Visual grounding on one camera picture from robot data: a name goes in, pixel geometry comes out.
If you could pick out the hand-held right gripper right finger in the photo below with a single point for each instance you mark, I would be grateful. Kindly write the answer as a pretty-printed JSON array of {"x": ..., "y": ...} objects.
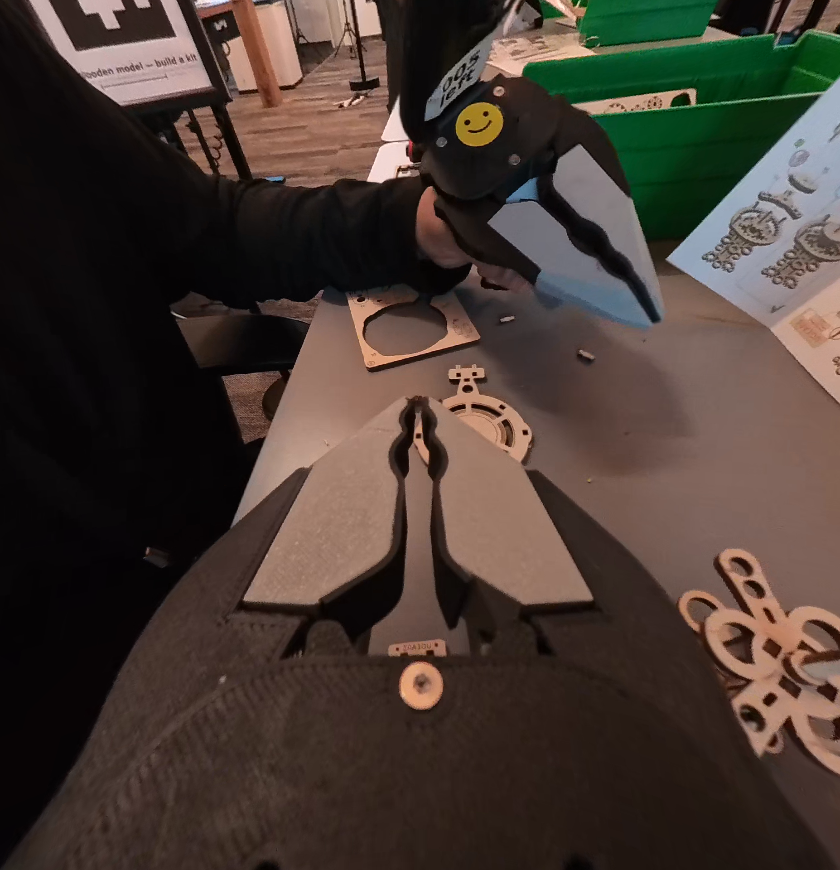
[{"x": 508, "y": 537}]

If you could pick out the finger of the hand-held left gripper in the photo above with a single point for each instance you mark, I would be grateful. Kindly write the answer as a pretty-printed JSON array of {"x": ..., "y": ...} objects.
[
  {"x": 610, "y": 204},
  {"x": 556, "y": 258}
]

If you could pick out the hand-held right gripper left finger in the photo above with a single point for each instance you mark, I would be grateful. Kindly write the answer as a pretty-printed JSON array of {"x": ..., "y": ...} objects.
[{"x": 325, "y": 537}]

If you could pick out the tiny wooden peg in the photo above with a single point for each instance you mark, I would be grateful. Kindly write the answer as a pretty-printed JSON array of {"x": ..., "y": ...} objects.
[{"x": 423, "y": 442}]

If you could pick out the person's left forearm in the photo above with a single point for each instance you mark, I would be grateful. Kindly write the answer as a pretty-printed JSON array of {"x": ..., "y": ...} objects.
[{"x": 311, "y": 231}]

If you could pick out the wooden parts sheet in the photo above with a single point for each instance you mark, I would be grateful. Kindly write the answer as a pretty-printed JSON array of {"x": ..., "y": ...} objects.
[{"x": 637, "y": 103}]

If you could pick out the wooden model piece with rings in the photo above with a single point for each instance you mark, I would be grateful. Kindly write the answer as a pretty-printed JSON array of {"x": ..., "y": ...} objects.
[{"x": 811, "y": 713}]

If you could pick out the person's left hand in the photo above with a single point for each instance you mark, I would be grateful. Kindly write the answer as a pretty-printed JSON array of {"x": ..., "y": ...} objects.
[{"x": 437, "y": 238}]

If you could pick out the printed paper sheet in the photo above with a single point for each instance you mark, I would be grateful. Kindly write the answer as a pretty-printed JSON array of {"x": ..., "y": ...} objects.
[{"x": 535, "y": 51}]

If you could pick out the green plastic bin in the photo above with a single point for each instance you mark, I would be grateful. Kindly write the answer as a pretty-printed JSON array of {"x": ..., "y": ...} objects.
[
  {"x": 651, "y": 20},
  {"x": 698, "y": 149}
]

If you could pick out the white table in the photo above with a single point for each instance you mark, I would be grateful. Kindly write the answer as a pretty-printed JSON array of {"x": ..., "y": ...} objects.
[{"x": 386, "y": 156}]

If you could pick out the small rectangular wooden piece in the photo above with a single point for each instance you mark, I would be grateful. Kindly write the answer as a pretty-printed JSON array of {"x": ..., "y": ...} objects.
[{"x": 416, "y": 648}]

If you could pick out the black stand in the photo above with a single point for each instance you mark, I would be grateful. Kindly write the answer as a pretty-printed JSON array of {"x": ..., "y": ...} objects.
[{"x": 361, "y": 41}]

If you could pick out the illustrated assembly booklet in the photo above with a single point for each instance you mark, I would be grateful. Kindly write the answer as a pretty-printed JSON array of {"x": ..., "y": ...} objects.
[{"x": 800, "y": 238}]

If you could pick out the white cabinet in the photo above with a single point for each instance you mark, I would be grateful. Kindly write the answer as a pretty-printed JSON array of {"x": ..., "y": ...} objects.
[{"x": 287, "y": 47}]

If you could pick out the person's dark clothed body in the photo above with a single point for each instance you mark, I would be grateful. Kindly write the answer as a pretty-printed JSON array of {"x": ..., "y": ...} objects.
[{"x": 87, "y": 340}]

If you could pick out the framed sign on stand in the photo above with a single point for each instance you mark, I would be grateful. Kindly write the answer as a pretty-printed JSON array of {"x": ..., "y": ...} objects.
[{"x": 141, "y": 68}]

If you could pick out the wooden sheet frame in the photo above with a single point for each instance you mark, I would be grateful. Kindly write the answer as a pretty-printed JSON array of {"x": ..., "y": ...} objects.
[{"x": 464, "y": 326}]

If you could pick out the wooden post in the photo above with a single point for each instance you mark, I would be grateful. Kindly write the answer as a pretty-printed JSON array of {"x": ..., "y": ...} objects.
[{"x": 257, "y": 54}]

